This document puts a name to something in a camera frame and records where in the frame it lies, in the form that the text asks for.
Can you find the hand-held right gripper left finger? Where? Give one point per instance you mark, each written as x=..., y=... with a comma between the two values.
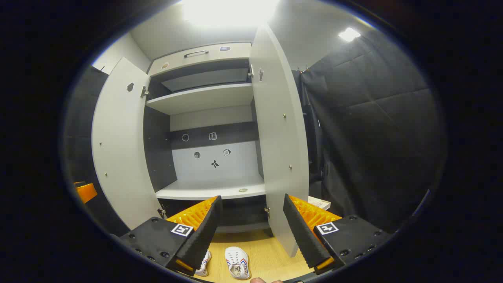
x=202, y=236

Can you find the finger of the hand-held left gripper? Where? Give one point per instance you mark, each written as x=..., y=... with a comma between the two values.
x=86, y=192

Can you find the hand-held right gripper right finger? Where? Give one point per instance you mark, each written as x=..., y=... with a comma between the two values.
x=302, y=236

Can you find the white canvas shoe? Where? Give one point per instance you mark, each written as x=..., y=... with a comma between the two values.
x=237, y=262
x=204, y=265

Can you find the grey shoe cabinet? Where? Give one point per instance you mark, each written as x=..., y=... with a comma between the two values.
x=204, y=98

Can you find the grey cabinet drawer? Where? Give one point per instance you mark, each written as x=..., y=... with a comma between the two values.
x=204, y=62

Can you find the black backdrop cloth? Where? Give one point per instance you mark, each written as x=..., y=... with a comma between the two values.
x=373, y=137

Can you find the small ceiling light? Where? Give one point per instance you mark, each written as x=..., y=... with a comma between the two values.
x=349, y=34

